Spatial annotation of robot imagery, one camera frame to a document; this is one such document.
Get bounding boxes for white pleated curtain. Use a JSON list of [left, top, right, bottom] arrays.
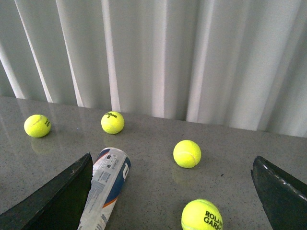
[[0, 0, 307, 137]]

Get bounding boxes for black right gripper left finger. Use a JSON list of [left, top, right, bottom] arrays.
[[0, 153, 93, 230]]

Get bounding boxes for crushed Wilson tennis ball can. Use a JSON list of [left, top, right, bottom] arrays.
[[78, 148, 131, 230]]

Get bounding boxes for Roland Garros tennis ball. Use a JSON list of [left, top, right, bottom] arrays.
[[181, 199, 224, 230]]

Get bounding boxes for plain yellow tennis ball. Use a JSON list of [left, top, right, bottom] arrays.
[[173, 140, 201, 169]]

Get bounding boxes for Wilson 3 tennis ball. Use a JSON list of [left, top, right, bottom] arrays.
[[101, 111, 125, 135]]

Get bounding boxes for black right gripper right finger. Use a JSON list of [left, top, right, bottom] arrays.
[[251, 156, 307, 230]]

